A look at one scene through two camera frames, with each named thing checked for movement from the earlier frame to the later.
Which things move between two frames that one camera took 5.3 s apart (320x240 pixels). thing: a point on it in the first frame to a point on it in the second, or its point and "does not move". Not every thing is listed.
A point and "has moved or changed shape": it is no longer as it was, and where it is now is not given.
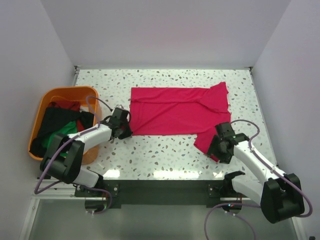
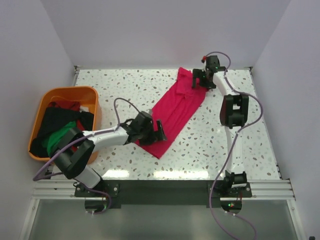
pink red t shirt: x=180 y=111 has moved or changed shape
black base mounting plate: x=213 y=193 does not move
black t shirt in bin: x=54 y=117 does not move
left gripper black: x=125 y=131 to x=155 y=133
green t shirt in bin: x=68 y=128 does not move
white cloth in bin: x=83 y=109 does not move
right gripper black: x=215 y=150 to x=200 y=80
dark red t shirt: x=73 y=105 does not move
